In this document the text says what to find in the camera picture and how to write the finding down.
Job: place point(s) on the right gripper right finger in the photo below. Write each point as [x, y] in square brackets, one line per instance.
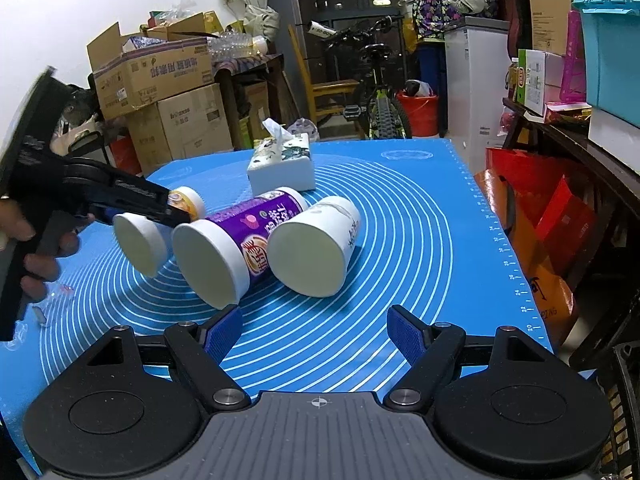
[502, 404]

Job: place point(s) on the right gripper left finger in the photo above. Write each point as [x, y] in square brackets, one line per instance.
[132, 404]

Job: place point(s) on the blue yellow cartoon paper cup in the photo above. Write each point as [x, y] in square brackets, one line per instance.
[147, 245]

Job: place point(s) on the clear plastic cup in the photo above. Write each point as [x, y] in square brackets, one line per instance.
[59, 300]

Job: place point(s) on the purple paper cup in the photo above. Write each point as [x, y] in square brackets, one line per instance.
[222, 255]

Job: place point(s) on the white paper cup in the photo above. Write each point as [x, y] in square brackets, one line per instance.
[310, 253]

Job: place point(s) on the person's left hand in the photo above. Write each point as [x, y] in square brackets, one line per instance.
[40, 269]

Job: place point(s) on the top open cardboard box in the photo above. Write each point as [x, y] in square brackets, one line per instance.
[134, 71]

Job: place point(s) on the lower cardboard box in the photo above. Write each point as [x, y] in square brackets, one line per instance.
[189, 125]

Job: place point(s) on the red gift bag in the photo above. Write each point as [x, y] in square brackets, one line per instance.
[540, 202]

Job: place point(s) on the dark wooden side table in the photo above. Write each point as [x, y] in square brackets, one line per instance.
[615, 186]

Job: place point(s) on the white tissue box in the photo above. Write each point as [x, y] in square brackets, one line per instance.
[281, 159]

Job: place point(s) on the red bucket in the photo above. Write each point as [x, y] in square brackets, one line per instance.
[422, 112]

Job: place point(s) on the green black bicycle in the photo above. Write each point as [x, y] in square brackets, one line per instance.
[374, 105]

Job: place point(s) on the green white product box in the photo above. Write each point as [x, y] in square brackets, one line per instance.
[539, 79]

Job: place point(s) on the white chest freezer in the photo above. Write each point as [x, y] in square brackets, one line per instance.
[477, 63]

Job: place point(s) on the teal plastic storage bin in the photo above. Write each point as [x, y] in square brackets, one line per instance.
[611, 30]

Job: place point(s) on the purple patterned bag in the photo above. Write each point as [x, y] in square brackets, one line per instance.
[432, 17]

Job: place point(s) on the tall brown cardboard box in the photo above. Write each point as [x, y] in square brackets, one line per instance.
[549, 24]

